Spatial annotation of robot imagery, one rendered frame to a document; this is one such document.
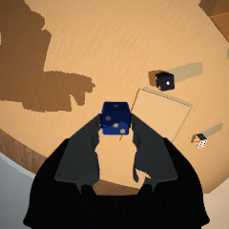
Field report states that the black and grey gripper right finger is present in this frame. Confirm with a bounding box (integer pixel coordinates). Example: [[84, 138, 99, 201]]
[[130, 113, 210, 226]]

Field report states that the white die with black pips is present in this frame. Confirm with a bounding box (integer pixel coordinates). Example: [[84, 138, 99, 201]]
[[194, 135, 207, 148]]

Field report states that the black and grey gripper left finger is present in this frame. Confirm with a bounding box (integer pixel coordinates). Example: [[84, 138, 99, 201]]
[[23, 114, 102, 228]]

